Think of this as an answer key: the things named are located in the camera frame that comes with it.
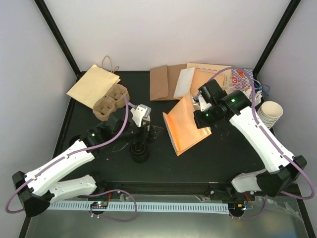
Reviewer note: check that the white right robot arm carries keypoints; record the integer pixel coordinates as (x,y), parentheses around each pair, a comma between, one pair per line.
(281,167)

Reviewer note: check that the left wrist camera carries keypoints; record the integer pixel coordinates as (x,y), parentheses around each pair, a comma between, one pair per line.
(141,114)

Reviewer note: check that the white paper bag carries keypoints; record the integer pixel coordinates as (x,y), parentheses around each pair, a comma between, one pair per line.
(184,83)

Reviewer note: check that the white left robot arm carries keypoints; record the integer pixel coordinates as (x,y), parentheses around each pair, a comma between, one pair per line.
(42,187)

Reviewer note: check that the black frame post left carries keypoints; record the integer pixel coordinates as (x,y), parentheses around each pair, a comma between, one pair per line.
(44,10)

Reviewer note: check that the light blue cable duct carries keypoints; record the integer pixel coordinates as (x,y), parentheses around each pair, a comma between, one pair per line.
(68,205)

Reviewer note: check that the tan paper bag with handles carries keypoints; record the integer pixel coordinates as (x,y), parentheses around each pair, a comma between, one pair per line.
(95,83)

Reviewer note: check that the blue checkered paper bag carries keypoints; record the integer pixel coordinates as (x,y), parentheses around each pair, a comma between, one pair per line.
(240,81)

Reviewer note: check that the orange paper bag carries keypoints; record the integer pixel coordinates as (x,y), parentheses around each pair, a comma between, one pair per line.
(202,77)
(181,126)

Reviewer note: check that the beige bag with red circles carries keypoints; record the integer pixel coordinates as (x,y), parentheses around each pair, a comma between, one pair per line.
(213,68)

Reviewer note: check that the black frame post right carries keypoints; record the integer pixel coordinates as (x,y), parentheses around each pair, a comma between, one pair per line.
(287,15)

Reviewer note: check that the brown kraft paper bag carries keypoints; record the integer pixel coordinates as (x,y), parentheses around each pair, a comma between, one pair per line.
(163,81)

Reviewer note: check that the black frame post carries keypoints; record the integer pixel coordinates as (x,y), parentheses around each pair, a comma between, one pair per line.
(44,10)
(287,15)

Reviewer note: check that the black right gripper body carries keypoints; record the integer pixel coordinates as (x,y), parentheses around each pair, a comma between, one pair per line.
(209,120)

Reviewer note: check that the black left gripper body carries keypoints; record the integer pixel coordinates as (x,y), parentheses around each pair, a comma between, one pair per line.
(141,137)

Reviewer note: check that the stack of pulp cup carriers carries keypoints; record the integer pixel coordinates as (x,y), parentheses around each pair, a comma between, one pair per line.
(110,102)

